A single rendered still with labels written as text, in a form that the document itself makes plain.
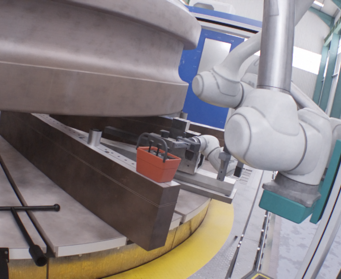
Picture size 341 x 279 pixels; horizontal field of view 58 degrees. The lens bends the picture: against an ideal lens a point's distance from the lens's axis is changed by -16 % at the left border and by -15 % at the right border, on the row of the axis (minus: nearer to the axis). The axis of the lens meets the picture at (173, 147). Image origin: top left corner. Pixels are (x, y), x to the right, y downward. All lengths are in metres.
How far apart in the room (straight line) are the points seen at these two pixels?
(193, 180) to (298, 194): 1.96
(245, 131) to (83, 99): 1.36
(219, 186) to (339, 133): 1.63
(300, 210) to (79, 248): 1.16
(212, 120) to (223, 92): 5.94
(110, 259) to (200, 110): 5.43
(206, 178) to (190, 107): 4.34
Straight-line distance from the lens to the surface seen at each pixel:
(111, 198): 1.97
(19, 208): 1.96
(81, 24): 2.15
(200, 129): 4.01
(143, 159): 1.77
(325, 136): 1.04
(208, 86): 1.12
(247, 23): 6.96
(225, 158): 1.22
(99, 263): 1.98
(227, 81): 1.14
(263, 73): 0.94
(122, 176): 1.88
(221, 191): 2.91
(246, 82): 1.25
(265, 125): 0.86
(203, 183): 2.93
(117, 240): 1.93
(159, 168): 1.70
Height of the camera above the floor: 1.23
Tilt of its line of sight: 12 degrees down
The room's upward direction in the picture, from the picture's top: 14 degrees clockwise
